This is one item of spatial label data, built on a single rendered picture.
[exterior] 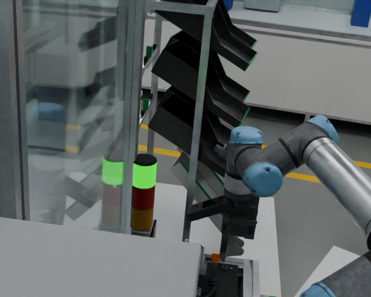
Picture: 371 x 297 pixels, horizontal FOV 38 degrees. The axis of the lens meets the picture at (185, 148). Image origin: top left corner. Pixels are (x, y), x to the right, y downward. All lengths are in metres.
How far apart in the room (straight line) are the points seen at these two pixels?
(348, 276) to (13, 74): 0.62
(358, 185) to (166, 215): 1.07
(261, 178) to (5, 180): 0.74
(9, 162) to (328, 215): 3.55
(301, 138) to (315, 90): 4.10
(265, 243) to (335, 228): 1.93
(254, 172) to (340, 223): 2.76
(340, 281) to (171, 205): 1.22
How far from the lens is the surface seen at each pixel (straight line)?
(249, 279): 1.57
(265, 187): 1.15
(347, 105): 5.30
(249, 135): 1.23
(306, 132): 1.17
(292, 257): 3.41
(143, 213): 1.13
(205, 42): 1.40
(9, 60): 0.44
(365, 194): 1.01
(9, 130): 0.46
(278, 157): 1.16
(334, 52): 5.16
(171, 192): 2.12
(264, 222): 2.01
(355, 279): 0.89
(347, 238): 3.72
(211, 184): 1.70
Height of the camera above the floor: 1.89
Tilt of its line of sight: 24 degrees down
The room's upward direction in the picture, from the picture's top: 5 degrees clockwise
